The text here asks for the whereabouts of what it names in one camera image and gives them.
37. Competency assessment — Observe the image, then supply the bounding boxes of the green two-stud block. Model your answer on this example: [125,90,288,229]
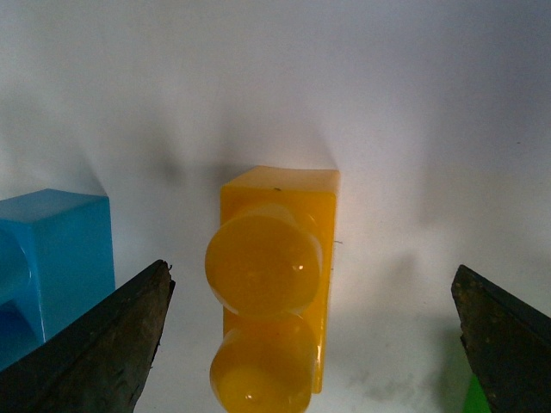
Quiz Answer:
[461,374,491,413]

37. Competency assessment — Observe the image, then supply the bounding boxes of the yellow two-stud block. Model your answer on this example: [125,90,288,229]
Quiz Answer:
[205,166,340,412]

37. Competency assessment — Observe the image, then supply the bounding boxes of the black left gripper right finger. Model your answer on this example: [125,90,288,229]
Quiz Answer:
[451,265,550,412]

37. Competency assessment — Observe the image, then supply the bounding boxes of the blue three-stud block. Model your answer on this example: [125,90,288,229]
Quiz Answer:
[1,189,115,368]

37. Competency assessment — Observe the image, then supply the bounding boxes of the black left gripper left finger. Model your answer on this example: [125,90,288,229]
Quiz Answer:
[1,260,176,412]

